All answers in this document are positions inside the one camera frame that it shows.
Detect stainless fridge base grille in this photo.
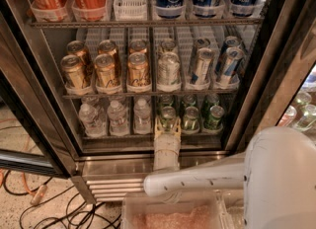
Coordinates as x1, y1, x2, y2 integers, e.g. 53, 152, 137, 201
71, 151, 245, 203

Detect upper wire shelf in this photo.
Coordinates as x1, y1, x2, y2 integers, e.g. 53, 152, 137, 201
30, 18, 263, 29

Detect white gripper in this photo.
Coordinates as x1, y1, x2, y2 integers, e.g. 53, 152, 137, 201
153, 116, 182, 171

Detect gold can back middle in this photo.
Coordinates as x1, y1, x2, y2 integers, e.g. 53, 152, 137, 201
98, 39, 121, 71

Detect gold can front right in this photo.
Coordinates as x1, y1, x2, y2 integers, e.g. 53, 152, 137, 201
127, 52, 150, 87

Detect gold can front left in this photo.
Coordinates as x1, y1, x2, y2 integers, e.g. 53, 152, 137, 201
60, 54, 90, 89

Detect water bottle front left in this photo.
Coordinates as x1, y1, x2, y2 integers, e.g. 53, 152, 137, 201
79, 104, 106, 138

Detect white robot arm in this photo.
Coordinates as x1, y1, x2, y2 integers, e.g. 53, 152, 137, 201
144, 126, 316, 229

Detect water bottle front right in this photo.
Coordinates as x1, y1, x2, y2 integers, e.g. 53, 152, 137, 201
133, 98, 151, 134

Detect wire shelf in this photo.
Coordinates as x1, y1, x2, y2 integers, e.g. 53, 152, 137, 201
30, 18, 263, 29
62, 89, 238, 99

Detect silver blue can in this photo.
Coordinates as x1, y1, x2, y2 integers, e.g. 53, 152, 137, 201
220, 36, 242, 54
215, 47, 244, 87
191, 38, 210, 58
191, 47, 214, 85

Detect clear bin pink contents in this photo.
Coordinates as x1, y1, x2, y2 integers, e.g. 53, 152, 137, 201
121, 191, 222, 229

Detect green can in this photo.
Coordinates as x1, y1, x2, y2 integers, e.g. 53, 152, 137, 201
201, 93, 220, 112
182, 107, 199, 133
181, 95, 197, 110
159, 95, 174, 108
203, 106, 225, 130
160, 106, 177, 131

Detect gold can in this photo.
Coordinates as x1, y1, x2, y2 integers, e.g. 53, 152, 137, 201
128, 39, 147, 54
60, 54, 90, 89
94, 53, 119, 89
98, 39, 121, 71
127, 52, 150, 87
66, 40, 92, 71

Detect water bottle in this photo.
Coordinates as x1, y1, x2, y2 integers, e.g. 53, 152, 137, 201
79, 104, 106, 138
107, 100, 129, 136
133, 98, 151, 134

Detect middle wire shelf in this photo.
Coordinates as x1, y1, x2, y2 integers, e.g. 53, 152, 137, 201
62, 89, 238, 99

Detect gold can front middle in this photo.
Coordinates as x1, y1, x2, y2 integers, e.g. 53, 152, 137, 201
94, 53, 119, 89

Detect silver blue can back right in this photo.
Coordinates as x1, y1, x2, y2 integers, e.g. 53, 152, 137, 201
220, 36, 242, 54

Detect gold can back left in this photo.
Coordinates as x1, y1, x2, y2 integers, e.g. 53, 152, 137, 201
66, 40, 92, 71

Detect gold can back right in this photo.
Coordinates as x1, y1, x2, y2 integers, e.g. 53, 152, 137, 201
128, 39, 147, 54

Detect water bottle front middle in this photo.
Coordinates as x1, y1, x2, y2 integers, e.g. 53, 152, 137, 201
107, 100, 129, 136

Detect silver blue can back middle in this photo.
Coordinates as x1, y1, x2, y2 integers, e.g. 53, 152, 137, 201
191, 38, 210, 58

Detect black floor cables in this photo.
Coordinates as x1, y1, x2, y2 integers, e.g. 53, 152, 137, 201
2, 170, 122, 229

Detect open fridge door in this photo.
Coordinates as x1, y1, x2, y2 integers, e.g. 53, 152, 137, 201
0, 0, 77, 178

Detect clear bin bubble wrap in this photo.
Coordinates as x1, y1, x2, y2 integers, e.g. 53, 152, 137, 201
222, 190, 244, 229

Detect orange extension cord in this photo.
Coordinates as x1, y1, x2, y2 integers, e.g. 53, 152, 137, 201
0, 117, 38, 197

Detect silver blue can front right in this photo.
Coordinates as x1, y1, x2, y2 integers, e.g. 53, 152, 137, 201
215, 47, 244, 87

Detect right fridge glass door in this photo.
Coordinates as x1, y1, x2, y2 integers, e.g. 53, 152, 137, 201
226, 0, 315, 153

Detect silver blue can front middle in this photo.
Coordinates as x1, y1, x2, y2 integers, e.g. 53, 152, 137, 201
191, 47, 214, 85

